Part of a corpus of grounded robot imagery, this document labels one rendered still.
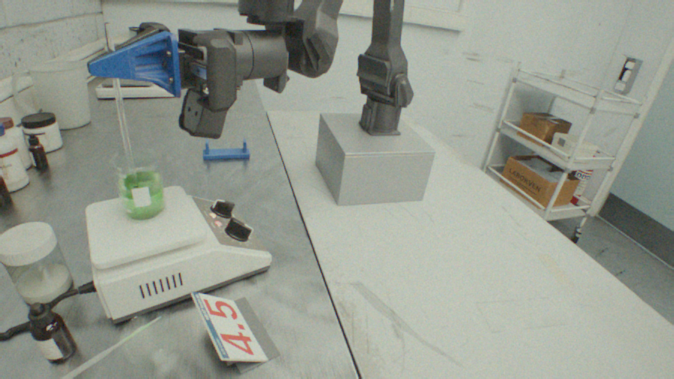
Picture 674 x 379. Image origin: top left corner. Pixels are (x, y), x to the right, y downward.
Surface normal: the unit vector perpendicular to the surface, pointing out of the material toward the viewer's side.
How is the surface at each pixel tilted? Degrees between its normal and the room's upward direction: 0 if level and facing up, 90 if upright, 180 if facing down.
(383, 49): 92
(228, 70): 90
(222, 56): 90
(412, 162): 90
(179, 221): 0
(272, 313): 0
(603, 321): 0
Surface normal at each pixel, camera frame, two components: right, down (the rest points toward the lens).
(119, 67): 0.48, 0.48
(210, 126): 0.71, 0.40
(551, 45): 0.29, 0.51
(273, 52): 0.72, 0.20
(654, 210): -0.95, 0.05
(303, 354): 0.11, -0.86
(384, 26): -0.71, 0.46
